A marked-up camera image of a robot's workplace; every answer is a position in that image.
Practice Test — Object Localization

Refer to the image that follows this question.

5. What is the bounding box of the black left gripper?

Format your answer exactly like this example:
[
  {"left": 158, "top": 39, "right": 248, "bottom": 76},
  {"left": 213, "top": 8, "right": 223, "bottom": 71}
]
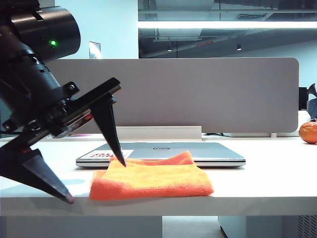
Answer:
[{"left": 0, "top": 77, "right": 127, "bottom": 205}]

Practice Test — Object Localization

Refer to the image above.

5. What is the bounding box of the orange microfiber rag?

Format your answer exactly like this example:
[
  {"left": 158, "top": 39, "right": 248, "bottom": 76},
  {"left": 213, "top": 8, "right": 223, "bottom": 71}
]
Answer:
[{"left": 89, "top": 150, "right": 214, "bottom": 200}]

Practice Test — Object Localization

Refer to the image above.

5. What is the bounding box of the red white laptop sticker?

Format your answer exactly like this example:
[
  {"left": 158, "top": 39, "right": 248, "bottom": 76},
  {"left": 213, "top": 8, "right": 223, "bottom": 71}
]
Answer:
[{"left": 85, "top": 149, "right": 135, "bottom": 160}]

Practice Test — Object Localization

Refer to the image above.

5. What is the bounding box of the silver closed laptop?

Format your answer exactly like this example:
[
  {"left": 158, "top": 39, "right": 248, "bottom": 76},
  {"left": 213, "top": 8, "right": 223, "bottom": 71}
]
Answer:
[{"left": 75, "top": 142, "right": 246, "bottom": 169}]

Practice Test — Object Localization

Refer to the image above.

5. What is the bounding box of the grey fabric desk divider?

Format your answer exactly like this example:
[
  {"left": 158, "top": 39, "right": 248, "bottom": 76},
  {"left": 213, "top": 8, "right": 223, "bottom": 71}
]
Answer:
[{"left": 46, "top": 57, "right": 300, "bottom": 135}]

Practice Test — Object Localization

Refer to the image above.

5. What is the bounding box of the long linear ceiling light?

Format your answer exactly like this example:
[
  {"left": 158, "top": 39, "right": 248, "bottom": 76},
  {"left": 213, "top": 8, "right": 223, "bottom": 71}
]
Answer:
[{"left": 138, "top": 21, "right": 317, "bottom": 29}]

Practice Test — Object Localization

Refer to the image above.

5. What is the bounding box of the grey vented cabinet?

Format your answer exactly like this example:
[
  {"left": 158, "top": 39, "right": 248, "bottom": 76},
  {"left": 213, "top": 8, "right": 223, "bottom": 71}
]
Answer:
[{"left": 217, "top": 215, "right": 317, "bottom": 238}]

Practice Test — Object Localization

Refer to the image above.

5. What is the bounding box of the black computer monitor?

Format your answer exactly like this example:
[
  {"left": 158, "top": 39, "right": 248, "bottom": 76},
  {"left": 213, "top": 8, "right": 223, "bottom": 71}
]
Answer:
[{"left": 298, "top": 87, "right": 309, "bottom": 111}]

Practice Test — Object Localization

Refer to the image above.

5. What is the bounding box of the orange tangerine fruit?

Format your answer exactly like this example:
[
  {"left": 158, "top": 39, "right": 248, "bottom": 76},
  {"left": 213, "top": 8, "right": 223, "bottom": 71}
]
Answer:
[{"left": 298, "top": 121, "right": 317, "bottom": 144}]

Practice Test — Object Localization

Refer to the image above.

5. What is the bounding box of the dark blue seated figure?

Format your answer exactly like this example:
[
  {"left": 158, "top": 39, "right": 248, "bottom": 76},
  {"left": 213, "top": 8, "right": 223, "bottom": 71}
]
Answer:
[{"left": 307, "top": 83, "right": 317, "bottom": 120}]

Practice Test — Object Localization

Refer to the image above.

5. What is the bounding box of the white cable tray cover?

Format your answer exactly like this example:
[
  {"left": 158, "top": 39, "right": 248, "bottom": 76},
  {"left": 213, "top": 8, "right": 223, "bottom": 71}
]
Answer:
[{"left": 115, "top": 125, "right": 207, "bottom": 142}]

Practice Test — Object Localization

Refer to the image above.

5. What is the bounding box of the framed wall notice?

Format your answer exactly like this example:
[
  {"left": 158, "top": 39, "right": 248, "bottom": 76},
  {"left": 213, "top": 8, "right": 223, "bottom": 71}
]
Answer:
[{"left": 88, "top": 41, "right": 102, "bottom": 60}]

